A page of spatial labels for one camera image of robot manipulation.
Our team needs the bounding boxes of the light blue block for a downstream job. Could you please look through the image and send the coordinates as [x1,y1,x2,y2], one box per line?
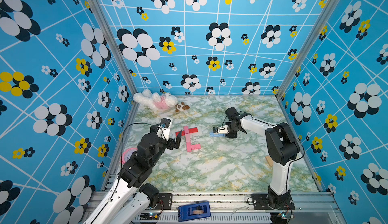
[209,132,225,138]

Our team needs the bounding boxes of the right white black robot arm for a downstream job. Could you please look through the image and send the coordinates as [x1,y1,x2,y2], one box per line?
[213,107,300,210]

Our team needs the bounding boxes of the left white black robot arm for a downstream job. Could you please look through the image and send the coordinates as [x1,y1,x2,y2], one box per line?
[84,118,182,224]

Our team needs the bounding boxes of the small brown white plush dog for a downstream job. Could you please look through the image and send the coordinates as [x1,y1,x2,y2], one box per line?
[175,102,190,112]

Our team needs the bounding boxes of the white pink plush toy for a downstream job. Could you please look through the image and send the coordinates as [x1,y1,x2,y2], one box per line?
[133,89,178,111]

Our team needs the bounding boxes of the pink alarm clock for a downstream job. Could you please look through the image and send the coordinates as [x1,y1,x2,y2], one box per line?
[121,147,137,164]

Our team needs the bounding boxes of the wooden block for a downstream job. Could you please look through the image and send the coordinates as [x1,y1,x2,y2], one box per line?
[265,156,273,166]

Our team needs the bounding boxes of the blue box device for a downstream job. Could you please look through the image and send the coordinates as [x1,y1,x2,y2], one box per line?
[178,201,211,222]

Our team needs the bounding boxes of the left circuit board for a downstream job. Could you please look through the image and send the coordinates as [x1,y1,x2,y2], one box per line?
[140,212,161,221]

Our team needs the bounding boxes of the circuit board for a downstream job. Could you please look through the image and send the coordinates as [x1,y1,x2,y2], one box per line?
[140,212,161,221]
[271,213,288,221]

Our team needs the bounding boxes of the right circuit board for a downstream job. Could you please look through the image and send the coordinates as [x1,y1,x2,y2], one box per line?
[271,213,288,221]

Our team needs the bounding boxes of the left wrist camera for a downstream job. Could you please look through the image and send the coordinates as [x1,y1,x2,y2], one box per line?
[157,118,172,141]

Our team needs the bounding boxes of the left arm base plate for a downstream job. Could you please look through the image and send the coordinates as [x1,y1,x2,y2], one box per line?
[152,193,173,210]

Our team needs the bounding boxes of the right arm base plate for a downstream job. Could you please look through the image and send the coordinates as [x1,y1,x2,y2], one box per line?
[251,193,295,211]

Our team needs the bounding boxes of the aluminium front rail frame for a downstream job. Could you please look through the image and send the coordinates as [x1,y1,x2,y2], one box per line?
[80,192,346,224]

